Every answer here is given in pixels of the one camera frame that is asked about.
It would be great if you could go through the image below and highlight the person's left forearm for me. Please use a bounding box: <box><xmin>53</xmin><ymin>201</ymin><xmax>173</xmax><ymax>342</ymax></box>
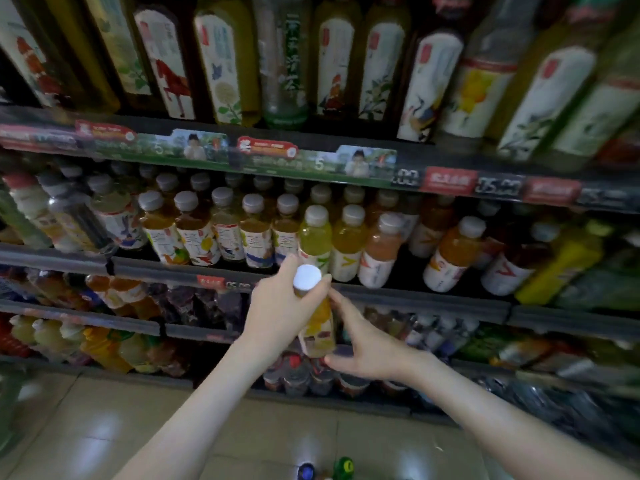
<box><xmin>115</xmin><ymin>339</ymin><xmax>286</xmax><ymax>480</ymax></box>

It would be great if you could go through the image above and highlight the drinks shelf unit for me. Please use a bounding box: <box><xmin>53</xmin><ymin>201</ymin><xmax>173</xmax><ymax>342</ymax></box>
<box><xmin>0</xmin><ymin>0</ymin><xmax>640</xmax><ymax>466</ymax></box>

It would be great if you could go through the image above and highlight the person's left hand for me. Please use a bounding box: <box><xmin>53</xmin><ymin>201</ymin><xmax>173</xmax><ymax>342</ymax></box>
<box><xmin>243</xmin><ymin>255</ymin><xmax>333</xmax><ymax>366</ymax></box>

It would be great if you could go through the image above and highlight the person's right forearm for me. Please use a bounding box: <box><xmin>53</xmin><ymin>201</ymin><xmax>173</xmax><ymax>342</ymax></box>
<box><xmin>400</xmin><ymin>349</ymin><xmax>640</xmax><ymax>480</ymax></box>

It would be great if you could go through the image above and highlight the green juice bottle white cap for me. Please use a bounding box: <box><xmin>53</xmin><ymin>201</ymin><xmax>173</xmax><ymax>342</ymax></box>
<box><xmin>293</xmin><ymin>263</ymin><xmax>337</xmax><ymax>359</ymax></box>

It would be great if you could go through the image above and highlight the red shelf price strip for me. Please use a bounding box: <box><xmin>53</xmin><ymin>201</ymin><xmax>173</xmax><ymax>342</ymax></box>
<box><xmin>0</xmin><ymin>105</ymin><xmax>640</xmax><ymax>211</ymax></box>

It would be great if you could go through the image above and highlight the person's right hand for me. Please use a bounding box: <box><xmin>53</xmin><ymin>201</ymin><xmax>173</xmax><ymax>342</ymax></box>
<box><xmin>322</xmin><ymin>287</ymin><xmax>421</xmax><ymax>384</ymax></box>

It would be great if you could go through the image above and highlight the green plastic stool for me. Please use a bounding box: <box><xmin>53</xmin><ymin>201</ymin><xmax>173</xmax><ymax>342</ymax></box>
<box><xmin>0</xmin><ymin>369</ymin><xmax>23</xmax><ymax>456</ymax></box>

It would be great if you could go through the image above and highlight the narrow shelf price strip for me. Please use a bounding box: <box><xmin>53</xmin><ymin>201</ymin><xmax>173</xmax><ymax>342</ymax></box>
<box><xmin>195</xmin><ymin>273</ymin><xmax>263</xmax><ymax>294</ymax></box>

